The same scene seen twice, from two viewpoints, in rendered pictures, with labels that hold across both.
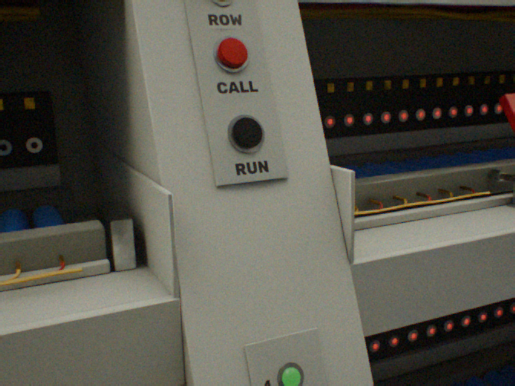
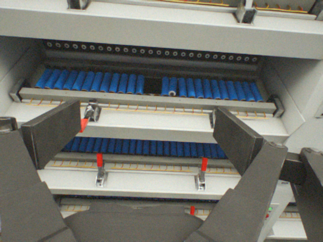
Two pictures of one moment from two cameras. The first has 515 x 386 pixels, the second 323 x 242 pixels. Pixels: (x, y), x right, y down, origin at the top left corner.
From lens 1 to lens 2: 0.32 m
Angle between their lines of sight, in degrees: 42
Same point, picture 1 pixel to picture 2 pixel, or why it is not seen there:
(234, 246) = (308, 129)
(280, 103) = not seen: outside the picture
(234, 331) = (296, 144)
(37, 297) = (258, 122)
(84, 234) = (271, 109)
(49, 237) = (264, 108)
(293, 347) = not seen: hidden behind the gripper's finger
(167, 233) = (297, 126)
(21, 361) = not seen: hidden behind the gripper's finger
